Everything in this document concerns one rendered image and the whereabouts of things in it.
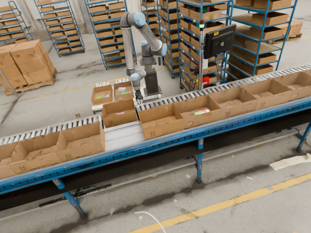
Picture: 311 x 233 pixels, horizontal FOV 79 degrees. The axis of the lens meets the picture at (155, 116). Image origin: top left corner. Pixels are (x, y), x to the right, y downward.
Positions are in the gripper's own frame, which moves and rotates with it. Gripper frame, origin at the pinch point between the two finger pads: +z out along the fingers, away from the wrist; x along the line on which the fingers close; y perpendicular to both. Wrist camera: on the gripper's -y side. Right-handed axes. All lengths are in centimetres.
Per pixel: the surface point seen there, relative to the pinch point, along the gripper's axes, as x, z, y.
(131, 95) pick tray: 6, 14, 49
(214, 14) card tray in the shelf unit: -132, -66, 71
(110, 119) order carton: 38.7, 6.7, -5.9
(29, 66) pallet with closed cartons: 230, 34, 355
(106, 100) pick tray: 41, 14, 52
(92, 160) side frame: 59, 4, -64
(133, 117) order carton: 11.6, 10.7, -8.0
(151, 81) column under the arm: -26, -1, 47
